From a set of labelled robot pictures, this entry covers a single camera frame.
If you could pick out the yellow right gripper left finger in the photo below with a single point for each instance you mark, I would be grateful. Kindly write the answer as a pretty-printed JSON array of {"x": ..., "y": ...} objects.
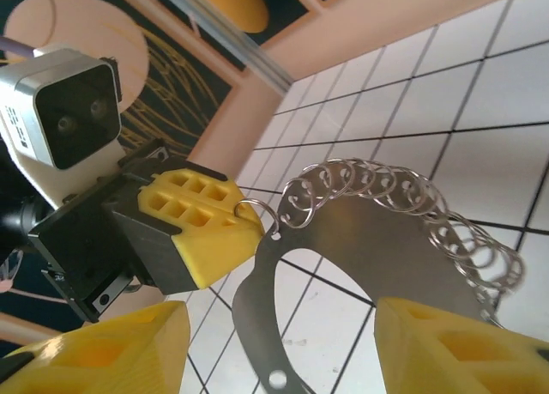
[{"x": 107, "y": 359}]

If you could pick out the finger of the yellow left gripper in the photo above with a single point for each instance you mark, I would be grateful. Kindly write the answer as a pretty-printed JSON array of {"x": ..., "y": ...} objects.
[
  {"x": 206, "y": 248},
  {"x": 214, "y": 187}
]

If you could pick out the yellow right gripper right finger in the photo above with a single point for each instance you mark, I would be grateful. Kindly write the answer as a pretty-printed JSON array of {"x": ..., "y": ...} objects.
[{"x": 450, "y": 359}]

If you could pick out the crescent metal plate with holes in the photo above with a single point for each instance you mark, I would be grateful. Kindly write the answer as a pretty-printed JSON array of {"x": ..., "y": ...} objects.
[{"x": 364, "y": 239}]

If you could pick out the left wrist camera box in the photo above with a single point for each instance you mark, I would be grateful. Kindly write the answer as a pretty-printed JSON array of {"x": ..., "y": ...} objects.
[{"x": 73, "y": 106}]

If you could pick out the aluminium frame post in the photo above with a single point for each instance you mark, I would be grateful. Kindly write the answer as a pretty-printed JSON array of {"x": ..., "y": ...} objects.
[{"x": 240, "y": 42}]

